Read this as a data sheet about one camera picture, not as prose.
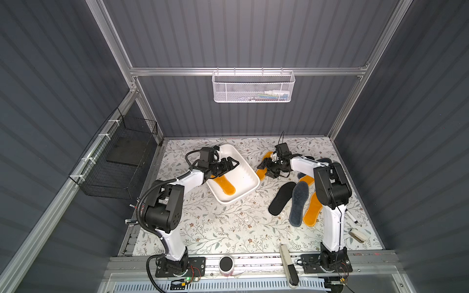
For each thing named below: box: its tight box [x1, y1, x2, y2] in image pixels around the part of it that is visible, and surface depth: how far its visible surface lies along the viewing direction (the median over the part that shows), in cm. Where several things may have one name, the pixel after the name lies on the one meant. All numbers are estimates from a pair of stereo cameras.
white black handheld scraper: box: [279, 244, 300, 289], surface depth 71 cm
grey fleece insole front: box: [288, 181, 310, 228], surface depth 91 cm
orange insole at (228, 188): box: [210, 174, 236, 196], surface depth 98 cm
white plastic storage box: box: [205, 144, 260, 204], surface depth 100 cm
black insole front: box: [268, 181, 297, 217], surface depth 96 cm
